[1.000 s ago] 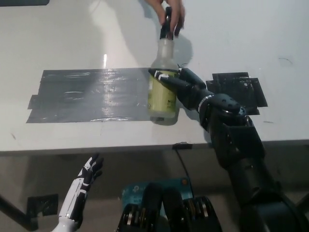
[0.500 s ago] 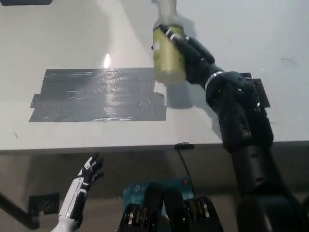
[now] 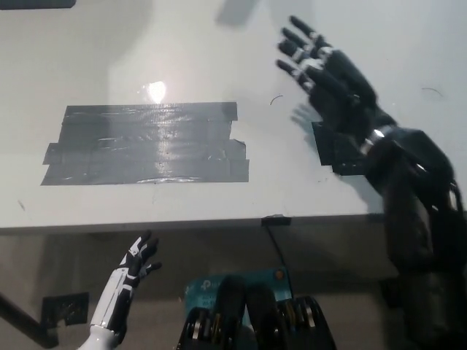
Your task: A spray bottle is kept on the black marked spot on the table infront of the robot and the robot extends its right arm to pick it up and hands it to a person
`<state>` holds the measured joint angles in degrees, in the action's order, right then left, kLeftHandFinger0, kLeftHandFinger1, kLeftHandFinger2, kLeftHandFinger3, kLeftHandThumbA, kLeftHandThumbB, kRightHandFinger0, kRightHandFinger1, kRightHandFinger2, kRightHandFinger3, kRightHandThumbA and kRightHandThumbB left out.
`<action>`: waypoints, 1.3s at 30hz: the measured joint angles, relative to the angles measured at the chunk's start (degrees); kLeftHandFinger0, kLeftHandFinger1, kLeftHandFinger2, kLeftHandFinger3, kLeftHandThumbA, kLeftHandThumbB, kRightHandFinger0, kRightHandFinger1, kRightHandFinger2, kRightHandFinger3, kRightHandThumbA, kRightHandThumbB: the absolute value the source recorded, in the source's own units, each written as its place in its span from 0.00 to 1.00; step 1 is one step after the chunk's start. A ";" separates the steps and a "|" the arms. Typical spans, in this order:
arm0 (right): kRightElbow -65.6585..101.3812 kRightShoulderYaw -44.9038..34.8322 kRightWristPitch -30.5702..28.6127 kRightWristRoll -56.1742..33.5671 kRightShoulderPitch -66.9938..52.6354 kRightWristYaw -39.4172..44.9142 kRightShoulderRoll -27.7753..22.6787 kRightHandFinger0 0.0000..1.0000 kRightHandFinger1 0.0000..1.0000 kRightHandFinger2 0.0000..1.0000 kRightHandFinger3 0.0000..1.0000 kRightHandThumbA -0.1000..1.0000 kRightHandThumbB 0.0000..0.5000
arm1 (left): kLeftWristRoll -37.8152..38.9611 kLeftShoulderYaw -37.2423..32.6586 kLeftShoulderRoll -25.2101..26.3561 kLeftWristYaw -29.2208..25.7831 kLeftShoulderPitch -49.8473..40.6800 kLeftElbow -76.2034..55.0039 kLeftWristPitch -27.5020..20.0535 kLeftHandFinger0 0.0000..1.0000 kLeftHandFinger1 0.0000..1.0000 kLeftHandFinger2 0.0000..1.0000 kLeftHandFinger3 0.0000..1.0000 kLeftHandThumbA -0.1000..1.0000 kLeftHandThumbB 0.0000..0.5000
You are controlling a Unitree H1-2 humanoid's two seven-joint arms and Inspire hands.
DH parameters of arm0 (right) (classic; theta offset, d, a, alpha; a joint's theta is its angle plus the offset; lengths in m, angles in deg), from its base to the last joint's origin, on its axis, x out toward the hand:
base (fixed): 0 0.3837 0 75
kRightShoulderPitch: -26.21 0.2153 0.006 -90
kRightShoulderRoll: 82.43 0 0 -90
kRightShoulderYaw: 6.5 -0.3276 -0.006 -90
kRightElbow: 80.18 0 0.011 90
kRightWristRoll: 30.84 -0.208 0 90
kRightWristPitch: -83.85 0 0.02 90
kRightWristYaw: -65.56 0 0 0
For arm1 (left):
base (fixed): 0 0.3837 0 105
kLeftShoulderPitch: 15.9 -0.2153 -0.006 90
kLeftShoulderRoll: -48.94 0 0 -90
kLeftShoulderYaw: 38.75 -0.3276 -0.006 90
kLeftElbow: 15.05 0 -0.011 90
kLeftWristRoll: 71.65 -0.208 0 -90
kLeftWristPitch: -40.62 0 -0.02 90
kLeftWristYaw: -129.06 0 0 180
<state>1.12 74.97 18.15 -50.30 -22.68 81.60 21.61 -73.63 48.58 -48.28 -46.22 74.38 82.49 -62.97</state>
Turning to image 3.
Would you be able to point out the large grey duct tape patch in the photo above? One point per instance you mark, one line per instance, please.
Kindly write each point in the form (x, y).
(146, 146)

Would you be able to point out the dark flat object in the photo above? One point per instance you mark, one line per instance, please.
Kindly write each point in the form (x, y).
(36, 3)

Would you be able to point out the small black tape square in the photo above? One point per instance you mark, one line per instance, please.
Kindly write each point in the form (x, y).
(337, 153)

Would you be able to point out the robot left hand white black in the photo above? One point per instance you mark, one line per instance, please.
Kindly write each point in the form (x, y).
(120, 291)

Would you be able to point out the teal router box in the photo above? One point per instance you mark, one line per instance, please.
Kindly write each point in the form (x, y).
(204, 291)

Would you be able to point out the black metal bar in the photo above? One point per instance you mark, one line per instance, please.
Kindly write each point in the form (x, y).
(25, 317)

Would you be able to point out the robot right hand black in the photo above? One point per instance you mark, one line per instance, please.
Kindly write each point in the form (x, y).
(339, 87)

